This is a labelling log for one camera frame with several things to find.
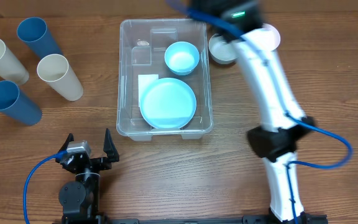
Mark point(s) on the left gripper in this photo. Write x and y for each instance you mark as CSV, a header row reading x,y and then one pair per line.
x,y
112,154

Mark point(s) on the cream cup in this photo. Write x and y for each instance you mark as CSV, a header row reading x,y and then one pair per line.
x,y
10,67
56,71

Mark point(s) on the light blue plate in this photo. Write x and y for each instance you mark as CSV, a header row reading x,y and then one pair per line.
x,y
168,103

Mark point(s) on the light blue bowl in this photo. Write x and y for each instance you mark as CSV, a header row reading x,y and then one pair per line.
x,y
181,58

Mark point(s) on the grey bowl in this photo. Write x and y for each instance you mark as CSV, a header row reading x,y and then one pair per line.
x,y
221,51

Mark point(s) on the pink bowl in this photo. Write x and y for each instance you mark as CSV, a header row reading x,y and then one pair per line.
x,y
270,37

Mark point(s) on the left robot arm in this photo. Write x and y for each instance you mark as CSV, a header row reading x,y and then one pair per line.
x,y
80,198

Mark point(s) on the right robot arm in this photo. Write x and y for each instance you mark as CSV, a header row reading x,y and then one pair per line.
x,y
241,24

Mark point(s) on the white label in bin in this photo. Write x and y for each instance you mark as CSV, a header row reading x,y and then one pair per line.
x,y
144,81

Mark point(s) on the blue cup bottom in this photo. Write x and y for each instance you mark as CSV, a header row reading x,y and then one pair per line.
x,y
17,105

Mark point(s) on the blue cup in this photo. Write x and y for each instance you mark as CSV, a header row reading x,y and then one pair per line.
x,y
34,32
17,105

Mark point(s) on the blue cup top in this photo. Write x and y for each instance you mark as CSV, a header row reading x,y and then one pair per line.
x,y
34,32

